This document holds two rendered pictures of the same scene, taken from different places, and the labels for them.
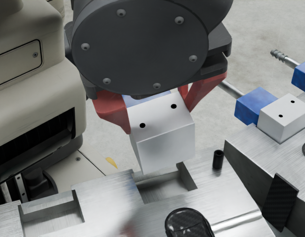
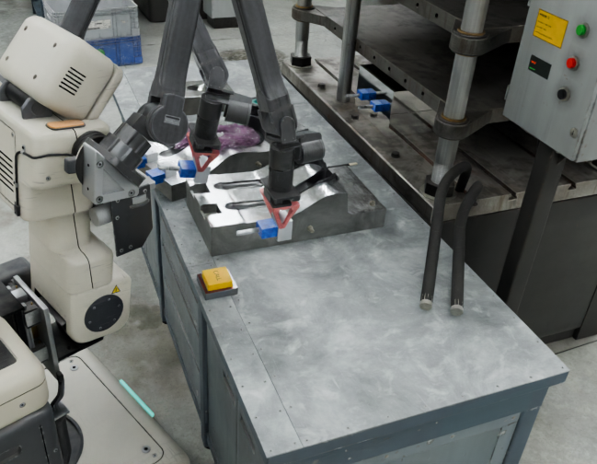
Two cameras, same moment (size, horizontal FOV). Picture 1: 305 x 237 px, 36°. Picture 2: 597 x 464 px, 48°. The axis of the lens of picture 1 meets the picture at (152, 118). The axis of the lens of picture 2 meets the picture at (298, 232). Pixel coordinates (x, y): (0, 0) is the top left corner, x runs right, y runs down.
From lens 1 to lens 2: 1.68 m
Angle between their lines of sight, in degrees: 71
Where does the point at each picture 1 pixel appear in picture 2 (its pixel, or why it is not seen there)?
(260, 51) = not seen: outside the picture
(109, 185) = (201, 198)
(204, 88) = not seen: hidden behind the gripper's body
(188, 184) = (198, 189)
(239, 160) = (179, 187)
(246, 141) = (174, 180)
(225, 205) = (213, 179)
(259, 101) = (155, 172)
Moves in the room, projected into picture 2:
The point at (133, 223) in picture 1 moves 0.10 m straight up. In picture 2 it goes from (218, 194) to (217, 161)
